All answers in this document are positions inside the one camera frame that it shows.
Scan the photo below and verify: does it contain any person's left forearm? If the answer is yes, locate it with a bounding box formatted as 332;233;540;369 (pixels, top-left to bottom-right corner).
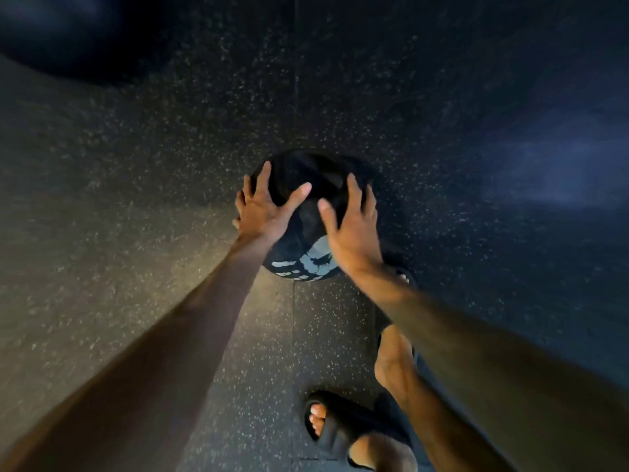
0;235;275;472

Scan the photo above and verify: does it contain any person's right hand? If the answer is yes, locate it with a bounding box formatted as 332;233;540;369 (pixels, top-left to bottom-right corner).
317;173;384;279

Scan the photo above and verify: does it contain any black medicine ball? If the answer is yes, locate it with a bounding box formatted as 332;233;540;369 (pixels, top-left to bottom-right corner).
249;149;382;283

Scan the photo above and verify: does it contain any person's right leg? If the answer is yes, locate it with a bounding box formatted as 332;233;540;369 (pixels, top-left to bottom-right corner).
374;273;514;472

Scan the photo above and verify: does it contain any person's left foot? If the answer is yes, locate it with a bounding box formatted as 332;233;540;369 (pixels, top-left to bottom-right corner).
309;403;419;472

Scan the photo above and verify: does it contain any person's right forearm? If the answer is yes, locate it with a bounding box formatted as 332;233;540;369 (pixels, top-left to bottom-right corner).
350;263;629;472

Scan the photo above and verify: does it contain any black slide sandal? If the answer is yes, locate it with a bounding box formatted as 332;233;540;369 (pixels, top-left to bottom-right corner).
303;390;414;471
372;264;419;360

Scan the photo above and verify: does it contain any person's left hand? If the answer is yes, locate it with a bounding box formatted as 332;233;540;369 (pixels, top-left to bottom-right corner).
232;161;313;247

